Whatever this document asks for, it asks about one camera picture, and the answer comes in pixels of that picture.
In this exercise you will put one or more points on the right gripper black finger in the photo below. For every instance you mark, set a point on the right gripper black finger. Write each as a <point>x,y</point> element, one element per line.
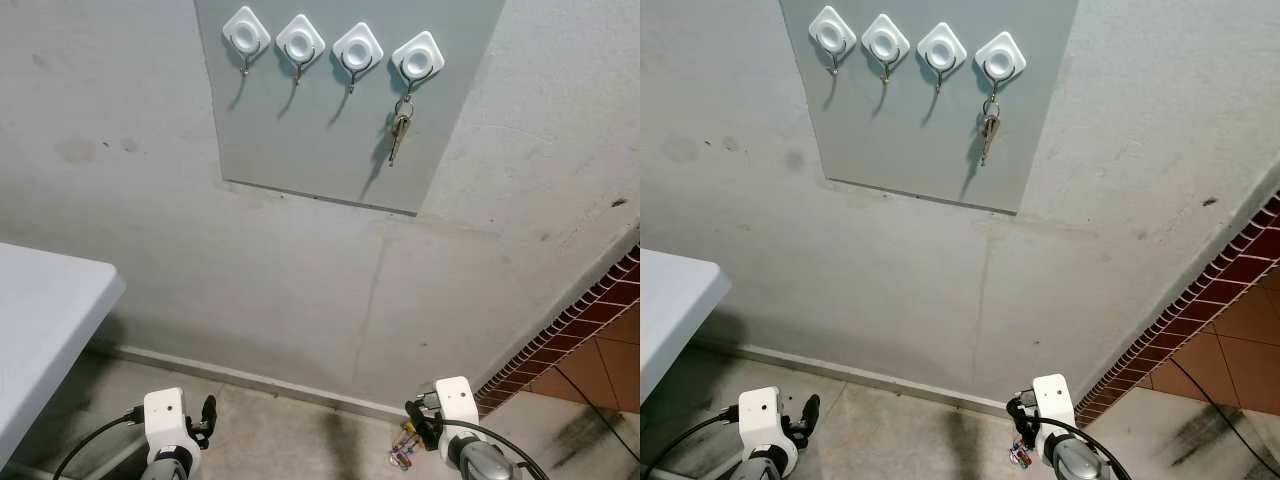
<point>413,418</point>
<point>1013,416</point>

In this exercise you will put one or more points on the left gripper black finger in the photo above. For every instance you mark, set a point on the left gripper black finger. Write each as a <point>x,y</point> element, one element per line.
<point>210,408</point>
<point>811,407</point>

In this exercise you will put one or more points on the white plastic table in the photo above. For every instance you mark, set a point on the white plastic table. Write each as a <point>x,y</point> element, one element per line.
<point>45,320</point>
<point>675,310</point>

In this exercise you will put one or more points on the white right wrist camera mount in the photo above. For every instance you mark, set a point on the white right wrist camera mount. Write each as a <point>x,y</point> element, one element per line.
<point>1054,402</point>
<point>458,405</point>

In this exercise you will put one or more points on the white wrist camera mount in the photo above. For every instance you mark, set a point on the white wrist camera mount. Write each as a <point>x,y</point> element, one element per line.
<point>458,405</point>
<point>165,420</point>
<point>762,420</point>
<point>1054,402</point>

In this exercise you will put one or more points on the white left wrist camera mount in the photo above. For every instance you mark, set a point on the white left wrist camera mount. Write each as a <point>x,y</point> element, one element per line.
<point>762,420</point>
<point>165,420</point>

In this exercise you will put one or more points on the grey wall board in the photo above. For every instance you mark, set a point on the grey wall board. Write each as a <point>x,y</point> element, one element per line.
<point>890,140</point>
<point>300,140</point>

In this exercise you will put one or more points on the white square wall hook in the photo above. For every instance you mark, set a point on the white square wall hook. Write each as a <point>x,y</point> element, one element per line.
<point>358,50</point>
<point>246,35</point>
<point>832,33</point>
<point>886,40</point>
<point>418,60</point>
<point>300,41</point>
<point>941,48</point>
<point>1000,58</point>

